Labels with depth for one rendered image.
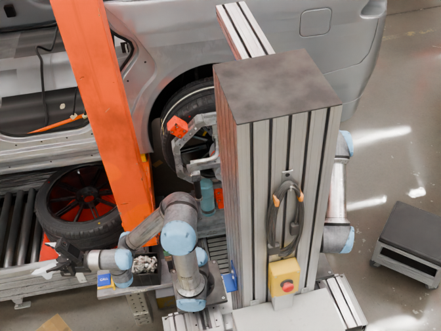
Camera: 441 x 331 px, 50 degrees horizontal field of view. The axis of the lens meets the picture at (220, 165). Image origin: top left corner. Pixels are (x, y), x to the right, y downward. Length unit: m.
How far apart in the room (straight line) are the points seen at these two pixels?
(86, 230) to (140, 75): 0.97
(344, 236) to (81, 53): 1.30
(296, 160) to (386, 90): 3.59
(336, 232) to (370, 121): 2.35
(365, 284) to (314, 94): 2.23
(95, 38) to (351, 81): 1.59
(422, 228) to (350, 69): 1.06
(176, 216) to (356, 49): 1.58
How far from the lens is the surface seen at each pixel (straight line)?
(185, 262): 1.72
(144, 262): 2.60
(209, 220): 3.16
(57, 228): 2.99
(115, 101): 2.01
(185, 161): 2.82
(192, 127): 2.50
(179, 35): 2.45
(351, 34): 2.71
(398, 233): 3.06
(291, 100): 1.10
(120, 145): 2.16
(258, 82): 1.15
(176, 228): 1.57
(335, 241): 2.08
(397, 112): 4.47
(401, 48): 5.37
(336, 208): 2.10
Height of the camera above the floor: 2.69
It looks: 45 degrees down
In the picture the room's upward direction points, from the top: 5 degrees counter-clockwise
